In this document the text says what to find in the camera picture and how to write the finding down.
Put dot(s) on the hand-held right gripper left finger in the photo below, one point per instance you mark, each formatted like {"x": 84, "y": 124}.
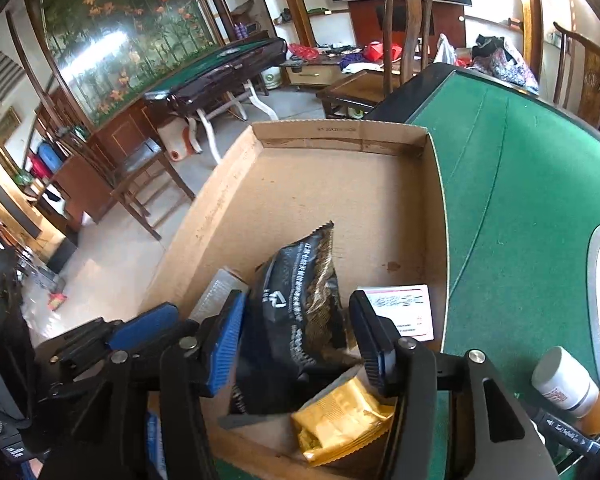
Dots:
{"x": 225, "y": 345}

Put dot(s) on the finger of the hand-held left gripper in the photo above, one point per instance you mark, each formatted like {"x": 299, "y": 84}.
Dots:
{"x": 77, "y": 337}
{"x": 145, "y": 329}

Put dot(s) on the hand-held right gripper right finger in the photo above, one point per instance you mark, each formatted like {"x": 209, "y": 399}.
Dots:
{"x": 370, "y": 345}

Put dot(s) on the black snack packet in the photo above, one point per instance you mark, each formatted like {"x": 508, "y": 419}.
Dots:
{"x": 290, "y": 320}

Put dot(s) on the cardboard box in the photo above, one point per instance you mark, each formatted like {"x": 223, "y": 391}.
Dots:
{"x": 330, "y": 200}

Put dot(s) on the white bottle with red print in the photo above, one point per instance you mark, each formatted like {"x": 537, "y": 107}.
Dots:
{"x": 565, "y": 380}

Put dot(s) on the black marker with pink cap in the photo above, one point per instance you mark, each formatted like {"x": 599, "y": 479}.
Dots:
{"x": 565, "y": 430}

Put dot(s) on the white box with red border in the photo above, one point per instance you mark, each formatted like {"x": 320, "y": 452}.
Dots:
{"x": 405, "y": 310}

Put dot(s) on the white plastic pack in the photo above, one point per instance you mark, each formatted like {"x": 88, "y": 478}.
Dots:
{"x": 217, "y": 290}

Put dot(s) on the yellow snack packet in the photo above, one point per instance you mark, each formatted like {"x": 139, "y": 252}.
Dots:
{"x": 345, "y": 420}

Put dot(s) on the brown wooden chair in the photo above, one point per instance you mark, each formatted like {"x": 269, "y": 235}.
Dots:
{"x": 140, "y": 160}

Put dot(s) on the blue bin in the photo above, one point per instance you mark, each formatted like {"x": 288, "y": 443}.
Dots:
{"x": 49, "y": 157}

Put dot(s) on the white orange jug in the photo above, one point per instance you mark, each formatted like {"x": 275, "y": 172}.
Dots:
{"x": 177, "y": 140}

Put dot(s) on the wooden sideboard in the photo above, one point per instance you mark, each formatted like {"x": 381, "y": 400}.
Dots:
{"x": 125, "y": 135}

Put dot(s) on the framed picture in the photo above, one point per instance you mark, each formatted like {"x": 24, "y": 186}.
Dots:
{"x": 7, "y": 120}

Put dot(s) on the wooden coffee table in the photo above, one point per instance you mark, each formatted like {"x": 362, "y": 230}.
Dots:
{"x": 355, "y": 87}

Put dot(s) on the dark mahjong table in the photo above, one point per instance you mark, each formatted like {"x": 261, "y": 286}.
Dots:
{"x": 220, "y": 72}

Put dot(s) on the white bucket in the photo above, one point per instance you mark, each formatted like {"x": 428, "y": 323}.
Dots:
{"x": 271, "y": 80}

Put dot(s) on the low wooden cabinet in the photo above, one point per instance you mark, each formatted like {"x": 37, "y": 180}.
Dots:
{"x": 320, "y": 75}

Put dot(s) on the red plastic bag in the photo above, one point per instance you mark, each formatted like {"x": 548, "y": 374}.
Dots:
{"x": 305, "y": 52}
{"x": 375, "y": 50}

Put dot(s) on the white plastic bag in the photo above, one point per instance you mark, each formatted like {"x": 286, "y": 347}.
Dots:
{"x": 445, "y": 50}

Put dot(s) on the flower mural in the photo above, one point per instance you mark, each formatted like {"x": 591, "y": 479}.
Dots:
{"x": 125, "y": 25}

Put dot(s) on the pile of clothes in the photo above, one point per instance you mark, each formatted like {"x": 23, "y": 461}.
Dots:
{"x": 502, "y": 62}

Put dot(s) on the tall-back wooden chair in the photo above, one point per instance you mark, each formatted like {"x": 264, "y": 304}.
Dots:
{"x": 410, "y": 20}

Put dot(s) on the carved wooden chair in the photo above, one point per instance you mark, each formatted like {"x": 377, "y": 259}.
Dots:
{"x": 587, "y": 80}

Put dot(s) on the wall shelf unit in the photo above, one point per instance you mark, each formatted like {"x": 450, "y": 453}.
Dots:
{"x": 300, "y": 5}

